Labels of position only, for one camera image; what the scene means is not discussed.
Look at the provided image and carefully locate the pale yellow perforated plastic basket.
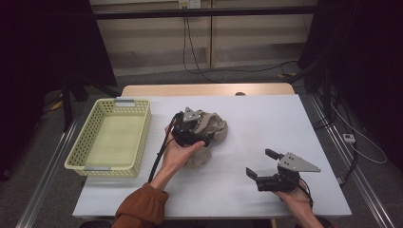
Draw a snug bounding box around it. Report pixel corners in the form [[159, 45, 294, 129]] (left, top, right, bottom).
[[64, 97, 153, 179]]

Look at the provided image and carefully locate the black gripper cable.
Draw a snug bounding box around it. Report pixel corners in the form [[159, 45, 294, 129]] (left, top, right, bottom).
[[297, 177, 315, 209], [147, 111, 185, 184]]

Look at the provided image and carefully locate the black wall cable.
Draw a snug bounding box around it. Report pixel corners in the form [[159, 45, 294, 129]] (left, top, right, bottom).
[[185, 16, 299, 74], [182, 16, 220, 84]]

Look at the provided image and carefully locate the beige cloth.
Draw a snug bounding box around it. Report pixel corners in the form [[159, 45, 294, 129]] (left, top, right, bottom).
[[184, 108, 229, 169]]

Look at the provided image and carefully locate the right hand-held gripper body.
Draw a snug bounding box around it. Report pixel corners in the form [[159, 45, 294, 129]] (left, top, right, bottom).
[[256, 152, 322, 193]]

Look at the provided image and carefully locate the black curtain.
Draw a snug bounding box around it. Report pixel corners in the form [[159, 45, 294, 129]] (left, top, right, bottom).
[[297, 0, 403, 172], [0, 0, 119, 182]]

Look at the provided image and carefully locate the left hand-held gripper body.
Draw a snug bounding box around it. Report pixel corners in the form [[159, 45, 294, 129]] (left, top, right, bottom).
[[171, 106, 210, 147]]

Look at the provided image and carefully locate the person's left hand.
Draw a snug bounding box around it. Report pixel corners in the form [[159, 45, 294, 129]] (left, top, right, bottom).
[[161, 124, 206, 179]]

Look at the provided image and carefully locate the person's right hand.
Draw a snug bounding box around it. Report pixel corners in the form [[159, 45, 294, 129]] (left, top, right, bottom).
[[273, 180, 315, 212]]

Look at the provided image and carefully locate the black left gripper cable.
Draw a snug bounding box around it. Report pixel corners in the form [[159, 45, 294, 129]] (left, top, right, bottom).
[[147, 111, 185, 184]]

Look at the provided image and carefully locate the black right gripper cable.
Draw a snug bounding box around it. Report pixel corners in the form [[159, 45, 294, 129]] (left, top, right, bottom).
[[297, 177, 315, 209]]

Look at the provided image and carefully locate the black horizontal bar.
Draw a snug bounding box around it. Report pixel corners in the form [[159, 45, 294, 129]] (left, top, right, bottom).
[[92, 5, 318, 21]]

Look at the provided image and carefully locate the black floor cable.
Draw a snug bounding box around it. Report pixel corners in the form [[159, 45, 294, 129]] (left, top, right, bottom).
[[312, 94, 359, 185]]

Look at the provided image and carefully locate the white floor cable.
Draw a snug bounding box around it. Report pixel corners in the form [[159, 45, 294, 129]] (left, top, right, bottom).
[[330, 104, 389, 165]]

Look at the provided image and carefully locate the white wall socket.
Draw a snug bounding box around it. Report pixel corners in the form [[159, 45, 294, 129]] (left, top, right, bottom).
[[178, 0, 202, 10]]

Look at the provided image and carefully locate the black metal stand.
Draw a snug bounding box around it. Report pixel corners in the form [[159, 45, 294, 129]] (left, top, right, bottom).
[[59, 74, 122, 133], [290, 59, 337, 125]]

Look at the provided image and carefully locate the aluminium floor rail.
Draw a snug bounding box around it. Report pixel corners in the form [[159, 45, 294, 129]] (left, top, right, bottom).
[[308, 94, 396, 228], [14, 116, 81, 228]]

